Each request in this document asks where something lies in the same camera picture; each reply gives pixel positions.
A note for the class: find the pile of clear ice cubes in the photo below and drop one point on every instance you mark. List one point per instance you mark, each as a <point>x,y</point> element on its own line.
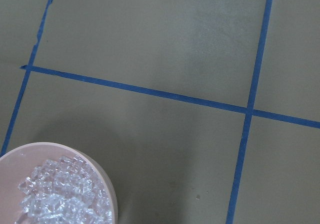
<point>65,191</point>

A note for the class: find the pink bowl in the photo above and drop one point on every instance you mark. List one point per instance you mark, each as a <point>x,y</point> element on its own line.
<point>19,162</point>

